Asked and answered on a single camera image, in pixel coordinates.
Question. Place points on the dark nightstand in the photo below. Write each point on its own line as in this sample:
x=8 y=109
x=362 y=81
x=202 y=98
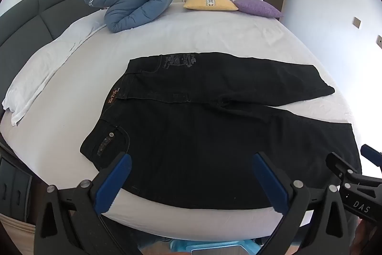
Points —
x=15 y=183

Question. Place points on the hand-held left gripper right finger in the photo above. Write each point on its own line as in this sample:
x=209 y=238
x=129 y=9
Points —
x=268 y=180

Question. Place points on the yellow pillow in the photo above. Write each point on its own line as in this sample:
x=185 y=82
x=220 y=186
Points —
x=209 y=2

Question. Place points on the blue rolled duvet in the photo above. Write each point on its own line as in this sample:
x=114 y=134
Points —
x=134 y=1

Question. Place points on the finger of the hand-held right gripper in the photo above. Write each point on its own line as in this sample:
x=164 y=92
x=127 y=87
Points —
x=371 y=155
x=338 y=164

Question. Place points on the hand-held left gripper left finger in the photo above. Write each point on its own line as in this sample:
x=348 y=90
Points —
x=113 y=180

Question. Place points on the white pillow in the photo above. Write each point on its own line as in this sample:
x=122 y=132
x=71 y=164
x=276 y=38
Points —
x=44 y=63

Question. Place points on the purple pillow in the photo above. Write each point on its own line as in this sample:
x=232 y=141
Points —
x=256 y=7

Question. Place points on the black pants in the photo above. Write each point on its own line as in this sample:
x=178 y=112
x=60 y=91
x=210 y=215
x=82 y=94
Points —
x=194 y=138

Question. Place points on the wall switch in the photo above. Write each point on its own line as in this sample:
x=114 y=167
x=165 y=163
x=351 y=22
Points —
x=379 y=42
x=357 y=22

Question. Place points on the grey padded headboard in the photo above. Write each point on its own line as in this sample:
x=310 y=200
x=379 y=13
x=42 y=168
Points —
x=35 y=13

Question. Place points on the bed with white sheet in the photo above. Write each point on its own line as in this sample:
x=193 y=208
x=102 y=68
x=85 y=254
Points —
x=209 y=34

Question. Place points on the blue plastic stool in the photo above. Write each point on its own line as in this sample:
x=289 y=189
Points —
x=185 y=246

